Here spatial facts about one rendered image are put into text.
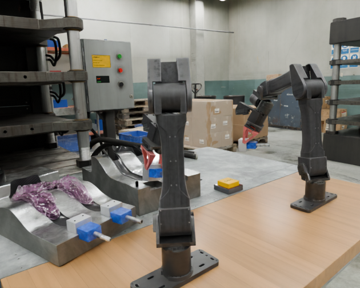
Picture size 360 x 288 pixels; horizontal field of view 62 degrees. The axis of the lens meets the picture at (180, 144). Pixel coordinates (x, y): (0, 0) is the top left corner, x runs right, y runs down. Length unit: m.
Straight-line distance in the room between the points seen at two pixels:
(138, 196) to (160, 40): 7.96
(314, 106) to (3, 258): 0.99
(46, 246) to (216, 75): 9.31
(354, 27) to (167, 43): 5.33
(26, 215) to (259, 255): 0.60
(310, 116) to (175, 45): 8.10
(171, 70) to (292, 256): 0.52
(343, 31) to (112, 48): 3.73
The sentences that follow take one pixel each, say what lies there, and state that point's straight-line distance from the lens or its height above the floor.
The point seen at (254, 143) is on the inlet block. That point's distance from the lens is 1.34.
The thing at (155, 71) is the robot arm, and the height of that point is 1.23.
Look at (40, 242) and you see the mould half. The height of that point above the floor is 0.84.
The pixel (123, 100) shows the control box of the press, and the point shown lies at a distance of 1.85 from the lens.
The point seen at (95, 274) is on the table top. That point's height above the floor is 0.80.
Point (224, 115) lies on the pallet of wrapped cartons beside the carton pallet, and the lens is 5.08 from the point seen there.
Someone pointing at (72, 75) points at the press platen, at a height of 1.27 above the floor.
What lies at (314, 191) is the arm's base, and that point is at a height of 0.85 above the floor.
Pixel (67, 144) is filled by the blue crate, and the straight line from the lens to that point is 4.73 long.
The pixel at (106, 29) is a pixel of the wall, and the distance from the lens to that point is 8.15.
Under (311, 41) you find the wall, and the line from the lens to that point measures 8.38.
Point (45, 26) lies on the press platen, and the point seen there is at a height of 1.50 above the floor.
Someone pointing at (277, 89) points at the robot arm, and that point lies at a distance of 1.22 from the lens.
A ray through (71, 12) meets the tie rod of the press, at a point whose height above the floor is 1.56.
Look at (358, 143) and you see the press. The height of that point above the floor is 0.33.
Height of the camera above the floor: 1.20
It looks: 11 degrees down
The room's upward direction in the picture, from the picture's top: 2 degrees counter-clockwise
